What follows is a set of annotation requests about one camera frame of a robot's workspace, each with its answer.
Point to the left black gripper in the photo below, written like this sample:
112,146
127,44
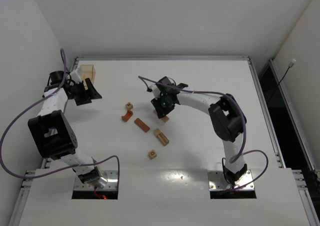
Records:
81,93

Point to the reddish brown rectangular block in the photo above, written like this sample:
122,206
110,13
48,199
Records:
144,127

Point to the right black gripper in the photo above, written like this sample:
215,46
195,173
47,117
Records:
158,108

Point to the light wooden rectangular block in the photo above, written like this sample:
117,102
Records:
164,119

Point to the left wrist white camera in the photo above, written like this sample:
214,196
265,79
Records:
76,76

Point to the aluminium table frame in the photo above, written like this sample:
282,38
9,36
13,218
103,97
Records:
173,188

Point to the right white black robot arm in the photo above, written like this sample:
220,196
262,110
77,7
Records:
228,120

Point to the ribbed light wooden block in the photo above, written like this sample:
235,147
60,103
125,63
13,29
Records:
163,139

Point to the reddish wooden arch block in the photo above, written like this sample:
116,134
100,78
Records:
127,116

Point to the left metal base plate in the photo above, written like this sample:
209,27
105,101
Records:
107,180

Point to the wrist white camera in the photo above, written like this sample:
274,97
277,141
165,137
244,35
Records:
154,90
76,76

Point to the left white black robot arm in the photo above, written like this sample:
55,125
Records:
51,131

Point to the wooden letter N cube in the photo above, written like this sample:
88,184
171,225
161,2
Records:
129,106

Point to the wooden letter D cube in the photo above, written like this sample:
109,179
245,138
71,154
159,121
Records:
152,154

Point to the transparent orange plastic box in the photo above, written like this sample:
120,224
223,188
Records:
87,71

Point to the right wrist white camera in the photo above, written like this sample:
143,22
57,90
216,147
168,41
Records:
154,90

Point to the black cable white plug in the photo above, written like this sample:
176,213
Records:
290,65

